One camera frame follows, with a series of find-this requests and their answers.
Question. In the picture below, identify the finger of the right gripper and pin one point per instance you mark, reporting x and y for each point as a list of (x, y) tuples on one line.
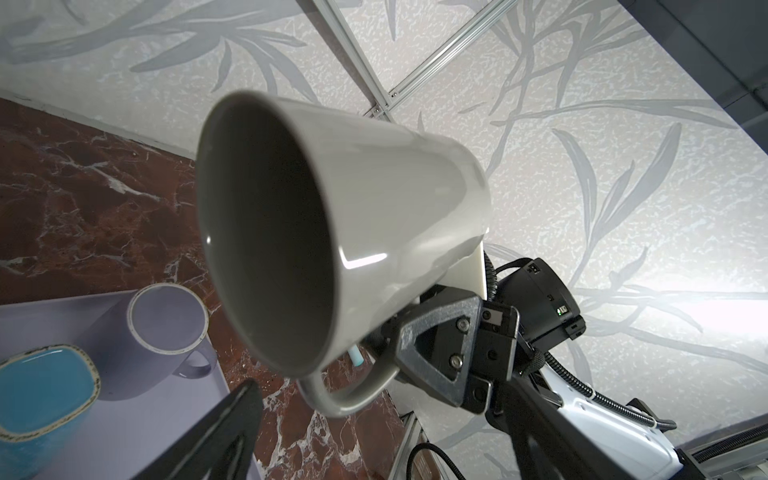
[(431, 343)]

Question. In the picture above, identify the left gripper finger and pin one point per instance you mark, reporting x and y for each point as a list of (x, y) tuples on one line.
[(220, 445)]

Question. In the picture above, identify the lavender plastic tray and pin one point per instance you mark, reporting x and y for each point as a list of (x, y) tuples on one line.
[(117, 439)]

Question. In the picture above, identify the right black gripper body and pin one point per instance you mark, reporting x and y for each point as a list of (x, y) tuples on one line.
[(495, 348)]

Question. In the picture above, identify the blue dotted square mug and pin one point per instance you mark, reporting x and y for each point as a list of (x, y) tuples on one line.
[(45, 396)]

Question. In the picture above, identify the grey mug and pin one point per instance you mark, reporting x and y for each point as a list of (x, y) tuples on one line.
[(319, 226)]

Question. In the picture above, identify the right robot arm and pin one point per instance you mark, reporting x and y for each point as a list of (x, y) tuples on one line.
[(560, 426)]

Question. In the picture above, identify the lavender mug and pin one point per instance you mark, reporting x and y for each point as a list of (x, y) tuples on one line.
[(159, 331)]

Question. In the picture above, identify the aluminium frame rail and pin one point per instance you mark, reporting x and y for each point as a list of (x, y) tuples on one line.
[(392, 48)]

